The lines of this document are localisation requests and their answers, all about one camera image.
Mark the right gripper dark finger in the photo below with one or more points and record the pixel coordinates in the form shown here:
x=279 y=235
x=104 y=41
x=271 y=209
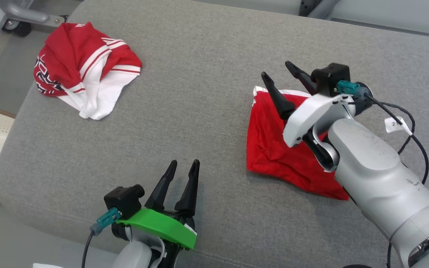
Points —
x=304 y=80
x=279 y=100

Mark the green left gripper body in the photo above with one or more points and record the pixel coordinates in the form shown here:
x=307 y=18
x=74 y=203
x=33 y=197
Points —
x=162 y=227

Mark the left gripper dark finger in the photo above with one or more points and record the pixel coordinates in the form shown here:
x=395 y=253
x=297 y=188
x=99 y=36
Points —
x=189 y=193
x=160 y=193

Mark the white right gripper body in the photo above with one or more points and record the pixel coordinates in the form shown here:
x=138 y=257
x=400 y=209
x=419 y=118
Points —
x=311 y=115

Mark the plain red garment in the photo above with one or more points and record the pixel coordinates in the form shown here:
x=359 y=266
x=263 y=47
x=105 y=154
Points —
x=274 y=149

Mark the red white basketball jersey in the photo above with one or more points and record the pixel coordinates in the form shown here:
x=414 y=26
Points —
x=69 y=56

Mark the grey metal leg with caster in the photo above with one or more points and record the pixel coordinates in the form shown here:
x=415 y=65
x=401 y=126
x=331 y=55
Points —
x=28 y=15

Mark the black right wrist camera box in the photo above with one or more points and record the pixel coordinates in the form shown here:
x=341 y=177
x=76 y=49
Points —
x=331 y=78

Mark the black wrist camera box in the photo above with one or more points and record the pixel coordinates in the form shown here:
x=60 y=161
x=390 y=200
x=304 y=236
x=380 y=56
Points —
x=123 y=201
x=331 y=78

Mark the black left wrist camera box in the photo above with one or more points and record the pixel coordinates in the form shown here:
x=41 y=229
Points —
x=123 y=201

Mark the grey frame leg black bracket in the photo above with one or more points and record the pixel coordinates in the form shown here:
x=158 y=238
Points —
x=320 y=7

